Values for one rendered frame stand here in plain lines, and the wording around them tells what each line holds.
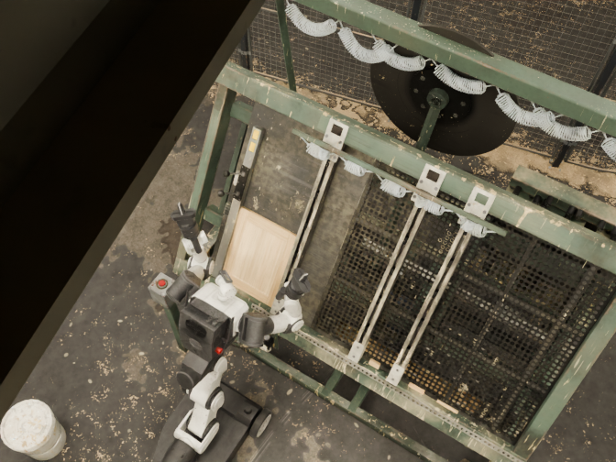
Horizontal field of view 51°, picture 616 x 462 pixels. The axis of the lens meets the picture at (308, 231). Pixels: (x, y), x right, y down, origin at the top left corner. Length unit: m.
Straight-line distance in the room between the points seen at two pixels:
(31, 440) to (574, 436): 3.36
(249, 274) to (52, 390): 1.70
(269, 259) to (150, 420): 1.48
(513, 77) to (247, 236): 1.60
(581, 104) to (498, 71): 0.38
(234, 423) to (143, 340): 0.93
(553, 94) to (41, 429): 3.29
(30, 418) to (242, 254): 1.62
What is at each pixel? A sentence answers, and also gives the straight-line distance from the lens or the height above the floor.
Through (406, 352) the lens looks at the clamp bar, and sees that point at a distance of 3.40.
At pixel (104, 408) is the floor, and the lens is 4.58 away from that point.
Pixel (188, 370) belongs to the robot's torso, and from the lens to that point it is 3.38.
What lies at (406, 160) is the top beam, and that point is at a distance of 2.98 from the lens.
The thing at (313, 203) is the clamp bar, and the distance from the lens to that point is 3.28.
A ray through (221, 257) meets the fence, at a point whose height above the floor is 1.03.
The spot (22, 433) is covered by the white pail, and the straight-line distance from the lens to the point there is 4.30.
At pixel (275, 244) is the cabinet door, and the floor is 1.21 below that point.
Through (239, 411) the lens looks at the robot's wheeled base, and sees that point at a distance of 4.19.
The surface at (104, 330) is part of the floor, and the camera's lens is 4.78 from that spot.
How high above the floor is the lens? 4.21
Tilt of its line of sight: 58 degrees down
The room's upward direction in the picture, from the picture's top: 2 degrees clockwise
